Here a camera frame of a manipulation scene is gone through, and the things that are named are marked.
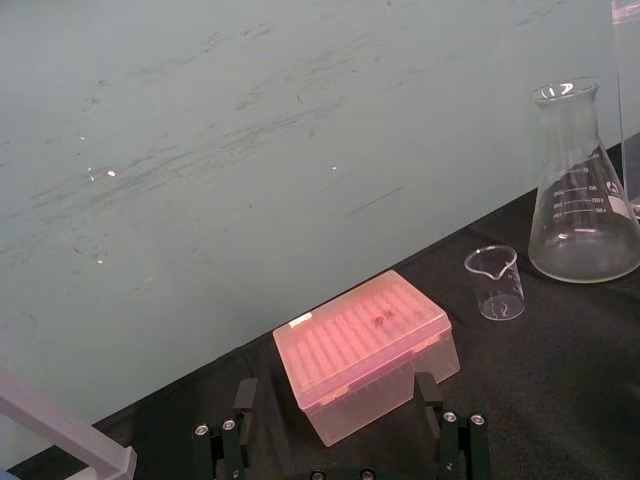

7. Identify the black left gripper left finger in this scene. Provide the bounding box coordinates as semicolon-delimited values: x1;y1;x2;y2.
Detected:
192;377;260;480

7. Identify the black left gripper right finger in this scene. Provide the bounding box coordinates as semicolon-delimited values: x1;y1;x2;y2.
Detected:
413;371;489;480

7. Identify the pink translucent pipette tip box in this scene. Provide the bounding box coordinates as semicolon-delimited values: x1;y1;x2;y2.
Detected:
272;269;462;448

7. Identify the black table cloth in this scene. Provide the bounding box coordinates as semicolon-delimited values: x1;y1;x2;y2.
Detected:
6;140;640;480

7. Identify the small clear glass beaker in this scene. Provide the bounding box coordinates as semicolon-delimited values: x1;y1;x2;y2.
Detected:
464;245;528;322

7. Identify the clear glass conical flask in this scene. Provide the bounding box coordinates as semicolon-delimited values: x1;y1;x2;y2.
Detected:
527;77;640;284

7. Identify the tall clear plastic cylinder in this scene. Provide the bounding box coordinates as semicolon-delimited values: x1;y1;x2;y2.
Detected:
610;0;640;217

